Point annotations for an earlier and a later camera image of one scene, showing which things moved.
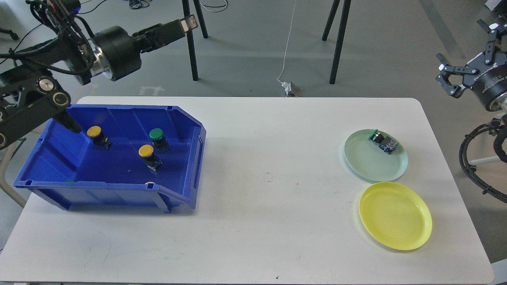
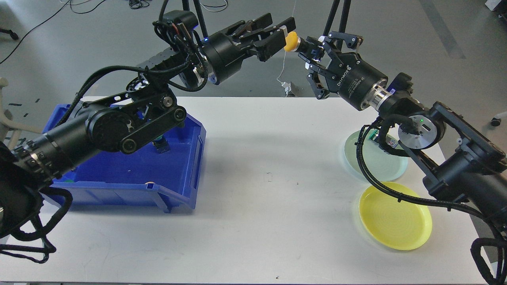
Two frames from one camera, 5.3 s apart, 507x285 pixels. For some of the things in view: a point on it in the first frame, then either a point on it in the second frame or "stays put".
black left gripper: [117, 54] to [225, 51]
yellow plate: [395, 215] stays put
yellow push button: [145, 151] to [293, 42]
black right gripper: [488, 82] to [353, 77]
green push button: [158, 140] stays put
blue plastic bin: [126, 156] stays put
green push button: [387, 143] stays put
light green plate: [366, 159] stays put
